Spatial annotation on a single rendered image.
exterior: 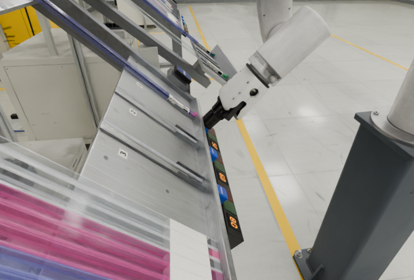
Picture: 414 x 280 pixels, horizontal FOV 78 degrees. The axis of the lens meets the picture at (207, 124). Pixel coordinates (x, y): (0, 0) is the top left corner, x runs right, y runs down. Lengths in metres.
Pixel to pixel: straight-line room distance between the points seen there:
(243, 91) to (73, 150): 0.46
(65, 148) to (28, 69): 0.92
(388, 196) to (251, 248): 0.65
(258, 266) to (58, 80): 1.34
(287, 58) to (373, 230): 0.53
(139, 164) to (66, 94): 1.30
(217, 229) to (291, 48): 0.37
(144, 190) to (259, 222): 1.02
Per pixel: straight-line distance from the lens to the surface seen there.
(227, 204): 0.49
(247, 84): 0.55
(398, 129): 0.73
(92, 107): 1.58
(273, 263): 1.21
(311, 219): 1.39
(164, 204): 0.35
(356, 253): 0.94
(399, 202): 0.80
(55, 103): 1.68
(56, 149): 0.78
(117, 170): 0.33
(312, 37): 0.56
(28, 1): 0.55
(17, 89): 1.72
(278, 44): 0.56
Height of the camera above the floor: 1.04
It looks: 33 degrees down
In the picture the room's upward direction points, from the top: straight up
